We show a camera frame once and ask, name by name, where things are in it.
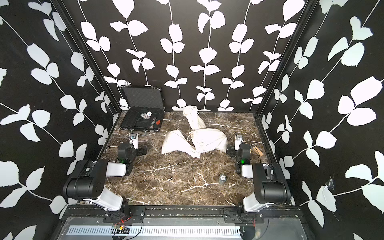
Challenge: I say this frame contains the tall white cloth bag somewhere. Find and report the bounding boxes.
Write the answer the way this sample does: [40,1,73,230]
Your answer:
[183,106,207,131]

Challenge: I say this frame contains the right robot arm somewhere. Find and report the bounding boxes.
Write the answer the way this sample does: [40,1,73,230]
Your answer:
[227,143,291,213]

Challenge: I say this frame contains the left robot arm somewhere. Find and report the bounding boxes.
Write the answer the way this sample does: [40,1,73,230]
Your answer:
[63,142,147,219]

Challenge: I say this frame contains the long wooden block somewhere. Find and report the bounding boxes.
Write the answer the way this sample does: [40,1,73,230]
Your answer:
[252,146,264,157]

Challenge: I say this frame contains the poker chip stack roll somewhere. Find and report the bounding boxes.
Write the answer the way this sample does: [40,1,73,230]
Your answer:
[218,175,227,185]

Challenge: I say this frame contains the poker chips in slot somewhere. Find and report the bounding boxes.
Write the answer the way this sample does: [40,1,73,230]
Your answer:
[150,117,157,129]

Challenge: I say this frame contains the white poker chips pile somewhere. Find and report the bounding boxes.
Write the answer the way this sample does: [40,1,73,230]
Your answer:
[140,112,152,119]

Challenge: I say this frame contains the black poker chip case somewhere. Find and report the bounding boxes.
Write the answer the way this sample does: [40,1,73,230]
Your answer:
[120,85,165,132]

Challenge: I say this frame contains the white perforated strip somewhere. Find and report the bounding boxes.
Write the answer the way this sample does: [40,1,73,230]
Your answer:
[65,226,241,238]

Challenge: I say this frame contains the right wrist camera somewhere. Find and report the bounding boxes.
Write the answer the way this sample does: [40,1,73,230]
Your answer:
[234,135,243,151]

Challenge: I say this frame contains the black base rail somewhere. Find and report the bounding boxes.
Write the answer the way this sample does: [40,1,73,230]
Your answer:
[62,205,305,225]

